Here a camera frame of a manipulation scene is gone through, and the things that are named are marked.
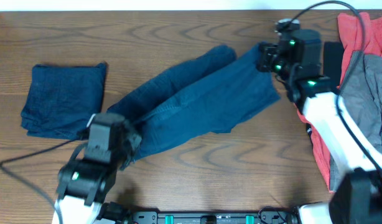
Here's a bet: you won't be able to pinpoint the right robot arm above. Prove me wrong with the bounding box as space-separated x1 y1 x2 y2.
257 29 382 224

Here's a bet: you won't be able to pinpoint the navy blue denim shorts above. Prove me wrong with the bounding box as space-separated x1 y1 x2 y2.
107 45 280 159

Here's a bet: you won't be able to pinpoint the folded navy blue garment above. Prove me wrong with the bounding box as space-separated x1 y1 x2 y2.
21 63 107 140

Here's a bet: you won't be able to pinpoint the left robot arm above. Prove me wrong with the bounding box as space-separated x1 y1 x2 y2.
52 113 142 224

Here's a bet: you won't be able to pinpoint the red garment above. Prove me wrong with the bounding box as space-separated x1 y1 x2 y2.
296 12 382 191

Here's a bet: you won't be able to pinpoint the black cloth strip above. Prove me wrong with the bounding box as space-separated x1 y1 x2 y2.
323 42 344 86

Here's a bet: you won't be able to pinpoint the grey garment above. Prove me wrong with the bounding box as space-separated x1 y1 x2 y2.
329 50 382 192

